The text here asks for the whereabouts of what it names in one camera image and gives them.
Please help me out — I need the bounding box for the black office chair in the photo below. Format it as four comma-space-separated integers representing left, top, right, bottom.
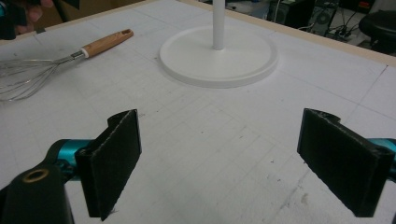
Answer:
358, 9, 396, 54

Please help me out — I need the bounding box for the black computer tower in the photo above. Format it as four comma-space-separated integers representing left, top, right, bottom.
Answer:
306, 4, 339, 36

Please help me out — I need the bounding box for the white cable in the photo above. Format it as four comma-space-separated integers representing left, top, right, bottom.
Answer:
272, 0, 282, 23

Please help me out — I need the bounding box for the wooden handled wire whisk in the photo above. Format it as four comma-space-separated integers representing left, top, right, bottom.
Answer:
0, 28, 134, 103

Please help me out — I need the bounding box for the white round base stand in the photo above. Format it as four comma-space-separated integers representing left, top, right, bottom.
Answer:
159, 0, 279, 90

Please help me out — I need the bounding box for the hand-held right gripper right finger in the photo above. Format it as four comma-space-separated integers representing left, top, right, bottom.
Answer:
296, 107, 396, 218

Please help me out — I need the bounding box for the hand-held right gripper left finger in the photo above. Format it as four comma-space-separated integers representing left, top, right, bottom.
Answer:
75, 108, 143, 222

